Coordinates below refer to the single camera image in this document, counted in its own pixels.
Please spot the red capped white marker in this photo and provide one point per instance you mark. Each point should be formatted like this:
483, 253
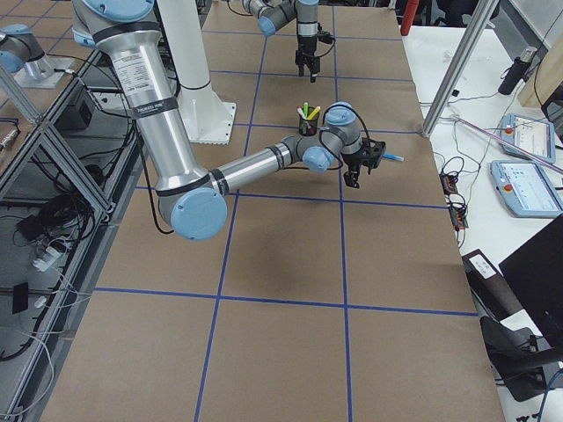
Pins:
301, 114

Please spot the small third robot arm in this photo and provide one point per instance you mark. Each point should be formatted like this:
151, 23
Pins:
23, 56

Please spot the black power box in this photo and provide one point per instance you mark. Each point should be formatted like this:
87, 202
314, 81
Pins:
77, 114

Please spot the aluminium frame post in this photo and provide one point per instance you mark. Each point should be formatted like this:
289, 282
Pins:
468, 42

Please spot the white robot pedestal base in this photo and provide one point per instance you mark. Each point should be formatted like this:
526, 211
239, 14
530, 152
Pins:
206, 117

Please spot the red cylinder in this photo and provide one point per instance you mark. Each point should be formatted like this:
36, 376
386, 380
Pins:
408, 16

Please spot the white remote on box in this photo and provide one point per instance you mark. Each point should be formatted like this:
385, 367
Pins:
481, 265

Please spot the black laptop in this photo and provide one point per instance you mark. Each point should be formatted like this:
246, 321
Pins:
534, 274

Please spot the near teach pendant tablet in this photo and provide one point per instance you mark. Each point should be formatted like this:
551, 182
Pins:
525, 189

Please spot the black mesh pen cup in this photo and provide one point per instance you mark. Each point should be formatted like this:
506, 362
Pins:
308, 128

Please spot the yellow highlighter pen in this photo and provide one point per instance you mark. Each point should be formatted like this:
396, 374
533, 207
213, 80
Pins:
313, 114

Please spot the teach pendant tablet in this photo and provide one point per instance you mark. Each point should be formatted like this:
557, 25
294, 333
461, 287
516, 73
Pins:
525, 189
536, 136

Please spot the blue marker pen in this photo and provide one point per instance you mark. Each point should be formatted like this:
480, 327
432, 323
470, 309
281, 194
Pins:
393, 157

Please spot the black orange connector strip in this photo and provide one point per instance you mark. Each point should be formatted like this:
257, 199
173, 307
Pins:
456, 203

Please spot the green highlighter pen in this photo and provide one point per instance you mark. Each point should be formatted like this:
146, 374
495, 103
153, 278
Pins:
306, 111

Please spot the black water bottle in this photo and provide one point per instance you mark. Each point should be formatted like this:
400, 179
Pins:
518, 69

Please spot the white power adapter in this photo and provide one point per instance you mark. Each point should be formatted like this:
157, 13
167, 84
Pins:
49, 257

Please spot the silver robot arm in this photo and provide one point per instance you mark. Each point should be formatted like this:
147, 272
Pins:
271, 19
157, 53

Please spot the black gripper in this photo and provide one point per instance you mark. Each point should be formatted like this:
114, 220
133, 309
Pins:
354, 161
305, 45

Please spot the far teach pendant tablet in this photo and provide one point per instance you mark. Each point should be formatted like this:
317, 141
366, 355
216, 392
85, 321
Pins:
536, 136

